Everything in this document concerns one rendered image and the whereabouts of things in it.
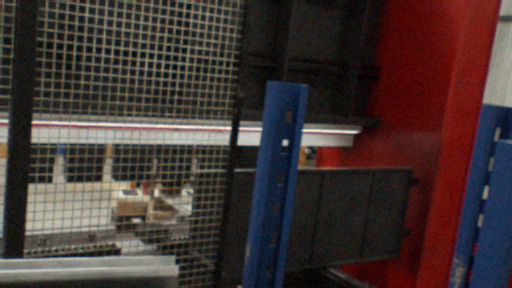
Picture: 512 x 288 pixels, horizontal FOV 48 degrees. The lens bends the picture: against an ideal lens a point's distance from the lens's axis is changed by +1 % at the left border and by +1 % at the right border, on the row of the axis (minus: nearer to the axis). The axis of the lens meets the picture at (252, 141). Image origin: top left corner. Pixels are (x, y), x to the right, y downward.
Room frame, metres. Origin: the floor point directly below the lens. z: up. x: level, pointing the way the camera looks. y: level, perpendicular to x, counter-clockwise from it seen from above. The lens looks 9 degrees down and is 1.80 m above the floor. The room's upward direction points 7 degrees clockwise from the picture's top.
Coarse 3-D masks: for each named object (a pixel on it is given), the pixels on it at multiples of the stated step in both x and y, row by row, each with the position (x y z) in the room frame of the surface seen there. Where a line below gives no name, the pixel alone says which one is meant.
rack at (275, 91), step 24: (288, 96) 0.87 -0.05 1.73; (264, 120) 0.85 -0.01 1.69; (264, 144) 0.84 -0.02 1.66; (288, 144) 0.88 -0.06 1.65; (504, 144) 0.42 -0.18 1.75; (264, 168) 0.84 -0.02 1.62; (288, 168) 0.88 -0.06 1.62; (504, 168) 0.42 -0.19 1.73; (264, 192) 0.84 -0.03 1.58; (288, 192) 0.85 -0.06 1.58; (504, 192) 0.41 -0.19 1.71; (264, 216) 0.87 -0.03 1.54; (288, 216) 0.86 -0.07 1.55; (504, 216) 0.41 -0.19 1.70; (264, 240) 0.87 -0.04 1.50; (480, 240) 0.42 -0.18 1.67; (504, 240) 0.41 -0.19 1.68; (264, 264) 0.87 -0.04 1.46; (480, 264) 0.42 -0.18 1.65; (504, 264) 0.40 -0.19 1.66
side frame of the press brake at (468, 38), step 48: (384, 0) 2.99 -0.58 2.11; (432, 0) 2.73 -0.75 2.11; (480, 0) 2.64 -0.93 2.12; (384, 48) 2.95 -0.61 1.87; (432, 48) 2.69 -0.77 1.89; (480, 48) 2.67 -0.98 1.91; (384, 96) 2.90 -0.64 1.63; (432, 96) 2.65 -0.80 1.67; (480, 96) 2.71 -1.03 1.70; (384, 144) 2.86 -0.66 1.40; (432, 144) 2.62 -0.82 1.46; (432, 192) 2.58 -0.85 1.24; (432, 240) 2.62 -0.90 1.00
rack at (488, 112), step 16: (480, 112) 0.94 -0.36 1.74; (496, 112) 0.93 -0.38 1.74; (480, 128) 0.94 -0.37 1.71; (480, 144) 0.93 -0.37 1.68; (496, 144) 0.96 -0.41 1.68; (480, 160) 0.92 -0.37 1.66; (480, 176) 0.92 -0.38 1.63; (480, 192) 0.93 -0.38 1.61; (464, 208) 0.94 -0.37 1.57; (480, 208) 0.96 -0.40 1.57; (464, 224) 0.93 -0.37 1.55; (464, 240) 0.93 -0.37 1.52; (464, 256) 0.92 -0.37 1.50; (464, 272) 0.92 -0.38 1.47
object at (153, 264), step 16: (160, 256) 0.77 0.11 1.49; (0, 272) 0.67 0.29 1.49; (16, 272) 0.68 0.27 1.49; (32, 272) 0.68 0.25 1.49; (48, 272) 0.69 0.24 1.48; (64, 272) 0.69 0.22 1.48; (80, 272) 0.70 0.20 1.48; (96, 272) 0.71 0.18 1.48; (112, 272) 0.72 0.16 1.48; (128, 272) 0.72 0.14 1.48; (144, 272) 0.73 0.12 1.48; (160, 272) 0.74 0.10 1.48; (176, 272) 0.75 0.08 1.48
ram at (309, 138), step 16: (0, 128) 2.08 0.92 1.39; (32, 128) 2.14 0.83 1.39; (96, 128) 2.28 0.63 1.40; (112, 128) 2.31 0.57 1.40; (128, 128) 2.35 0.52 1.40; (144, 128) 2.39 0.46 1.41; (160, 128) 2.43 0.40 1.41; (176, 128) 2.47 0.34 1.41; (192, 128) 2.51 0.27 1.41; (208, 128) 2.56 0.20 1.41; (240, 144) 2.66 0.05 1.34; (256, 144) 2.71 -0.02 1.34; (304, 144) 2.87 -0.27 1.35; (320, 144) 2.93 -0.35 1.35; (336, 144) 2.99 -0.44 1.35
